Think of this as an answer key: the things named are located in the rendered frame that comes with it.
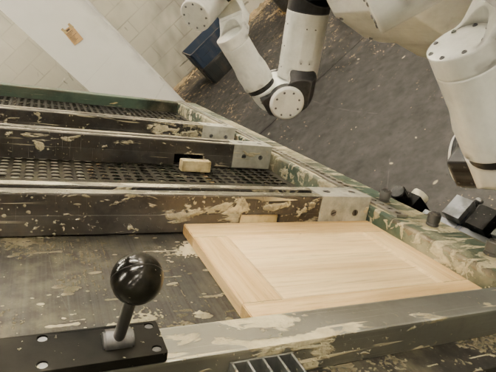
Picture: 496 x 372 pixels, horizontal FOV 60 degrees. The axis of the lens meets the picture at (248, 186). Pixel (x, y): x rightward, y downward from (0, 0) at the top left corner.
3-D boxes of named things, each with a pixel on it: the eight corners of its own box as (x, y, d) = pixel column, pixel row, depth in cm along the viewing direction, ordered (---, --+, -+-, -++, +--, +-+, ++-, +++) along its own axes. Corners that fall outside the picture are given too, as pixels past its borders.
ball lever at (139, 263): (139, 364, 39) (173, 286, 30) (94, 370, 37) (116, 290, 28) (134, 324, 41) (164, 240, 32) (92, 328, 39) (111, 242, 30)
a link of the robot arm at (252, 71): (219, 47, 97) (260, 113, 108) (224, 60, 89) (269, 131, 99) (259, 21, 96) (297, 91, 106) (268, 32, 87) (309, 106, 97)
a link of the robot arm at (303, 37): (302, 100, 109) (319, 7, 98) (317, 122, 99) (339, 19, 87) (257, 98, 107) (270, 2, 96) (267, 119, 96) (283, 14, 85)
